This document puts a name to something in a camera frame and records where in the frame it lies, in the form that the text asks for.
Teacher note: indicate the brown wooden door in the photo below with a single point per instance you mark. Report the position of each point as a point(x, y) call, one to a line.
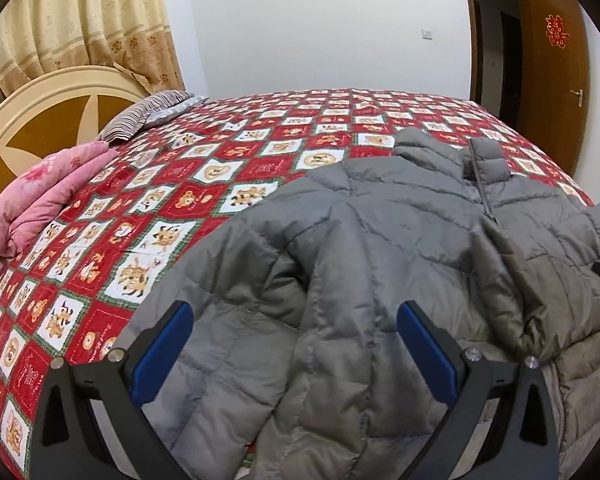
point(549, 115)

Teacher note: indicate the grey puffer jacket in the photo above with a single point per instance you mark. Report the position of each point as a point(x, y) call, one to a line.
point(295, 353)

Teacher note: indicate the striped pillow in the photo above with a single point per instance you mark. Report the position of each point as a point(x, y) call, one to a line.
point(155, 110)

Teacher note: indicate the beige patterned curtain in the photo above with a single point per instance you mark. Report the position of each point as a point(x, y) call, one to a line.
point(38, 37)

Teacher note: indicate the red patchwork bear bedspread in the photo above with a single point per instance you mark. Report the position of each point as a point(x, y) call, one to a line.
point(76, 286)

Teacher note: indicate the pink folded blanket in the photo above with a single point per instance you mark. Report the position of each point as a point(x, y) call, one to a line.
point(29, 203)

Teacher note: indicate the cream wooden headboard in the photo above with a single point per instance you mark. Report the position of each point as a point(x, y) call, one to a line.
point(60, 110)

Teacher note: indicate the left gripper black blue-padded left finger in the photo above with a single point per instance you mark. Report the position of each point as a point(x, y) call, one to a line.
point(67, 442)

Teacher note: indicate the silver door handle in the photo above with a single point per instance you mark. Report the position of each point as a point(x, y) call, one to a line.
point(579, 94)

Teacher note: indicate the red double-happiness door sticker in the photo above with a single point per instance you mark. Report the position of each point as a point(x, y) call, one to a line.
point(555, 31)

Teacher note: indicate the white wall switch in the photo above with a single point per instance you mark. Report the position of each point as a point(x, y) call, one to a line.
point(427, 34)

